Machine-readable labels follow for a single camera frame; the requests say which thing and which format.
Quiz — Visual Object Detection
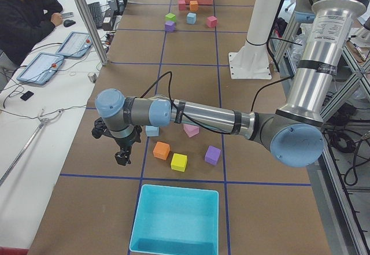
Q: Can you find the purple foam block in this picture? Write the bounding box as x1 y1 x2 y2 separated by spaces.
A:
164 20 176 32
204 145 221 165

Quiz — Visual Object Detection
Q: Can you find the aluminium frame post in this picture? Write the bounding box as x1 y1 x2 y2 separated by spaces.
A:
74 0 108 66

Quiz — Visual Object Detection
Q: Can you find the near orange foam block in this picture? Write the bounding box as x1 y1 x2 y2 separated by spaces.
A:
153 141 171 160

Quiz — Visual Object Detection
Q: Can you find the seated person black jacket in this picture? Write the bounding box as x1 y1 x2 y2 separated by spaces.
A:
1 0 63 66

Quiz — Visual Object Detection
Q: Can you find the near teach pendant tablet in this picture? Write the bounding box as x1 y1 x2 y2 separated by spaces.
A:
17 53 64 86

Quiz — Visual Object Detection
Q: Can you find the far magenta foam block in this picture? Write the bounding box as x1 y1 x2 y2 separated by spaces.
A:
206 16 218 28

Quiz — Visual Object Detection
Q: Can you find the teach pendant tablet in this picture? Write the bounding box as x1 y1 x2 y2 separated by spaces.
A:
56 32 92 58
17 53 64 86

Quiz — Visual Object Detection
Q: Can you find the light blue foam block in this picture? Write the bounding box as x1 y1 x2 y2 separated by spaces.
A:
186 12 197 25
145 125 160 137

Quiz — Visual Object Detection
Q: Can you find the far orange foam block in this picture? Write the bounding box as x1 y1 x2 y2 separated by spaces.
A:
189 0 199 12

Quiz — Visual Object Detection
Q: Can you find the green foam block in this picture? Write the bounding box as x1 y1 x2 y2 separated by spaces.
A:
165 13 176 23

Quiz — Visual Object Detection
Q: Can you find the black keyboard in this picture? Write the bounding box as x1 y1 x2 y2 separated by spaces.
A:
87 2 103 29

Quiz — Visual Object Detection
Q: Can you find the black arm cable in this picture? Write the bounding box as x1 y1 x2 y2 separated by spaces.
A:
140 23 303 134

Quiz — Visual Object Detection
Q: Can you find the near light pink foam block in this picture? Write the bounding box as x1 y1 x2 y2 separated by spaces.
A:
183 124 199 138

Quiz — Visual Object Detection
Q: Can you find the far pink foam block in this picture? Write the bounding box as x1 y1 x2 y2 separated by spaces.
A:
178 0 187 11

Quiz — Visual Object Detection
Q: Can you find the metal reacher grabber tool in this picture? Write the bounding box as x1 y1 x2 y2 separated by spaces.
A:
1 109 65 186

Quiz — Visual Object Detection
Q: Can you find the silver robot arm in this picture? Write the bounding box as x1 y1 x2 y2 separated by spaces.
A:
92 0 369 167

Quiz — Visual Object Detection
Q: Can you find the black smartphone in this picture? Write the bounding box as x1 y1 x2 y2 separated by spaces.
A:
20 91 34 101

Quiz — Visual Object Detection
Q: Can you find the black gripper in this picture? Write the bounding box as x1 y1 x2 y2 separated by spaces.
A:
113 125 142 165

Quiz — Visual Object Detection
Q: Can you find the far purple foam block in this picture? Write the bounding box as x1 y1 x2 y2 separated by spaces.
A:
164 20 176 32

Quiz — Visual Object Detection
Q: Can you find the yellow foam block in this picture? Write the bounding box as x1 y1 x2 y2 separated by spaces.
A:
171 153 188 172

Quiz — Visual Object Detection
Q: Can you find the near purple foam block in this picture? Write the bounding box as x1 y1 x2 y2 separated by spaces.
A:
204 145 221 165

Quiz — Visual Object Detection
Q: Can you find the small metal cylinder weight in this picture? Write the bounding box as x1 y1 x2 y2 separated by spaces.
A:
87 72 97 83

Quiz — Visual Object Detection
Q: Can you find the black computer mouse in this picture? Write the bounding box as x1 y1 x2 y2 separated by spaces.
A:
63 20 76 27

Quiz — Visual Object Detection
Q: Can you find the far teach pendant tablet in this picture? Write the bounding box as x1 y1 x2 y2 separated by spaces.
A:
56 32 92 58

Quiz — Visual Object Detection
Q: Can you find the orange foam block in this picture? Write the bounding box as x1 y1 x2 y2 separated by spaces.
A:
153 141 171 160
189 0 199 12

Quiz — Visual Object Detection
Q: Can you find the cyan plastic bin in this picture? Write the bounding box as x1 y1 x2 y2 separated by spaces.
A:
129 184 219 255

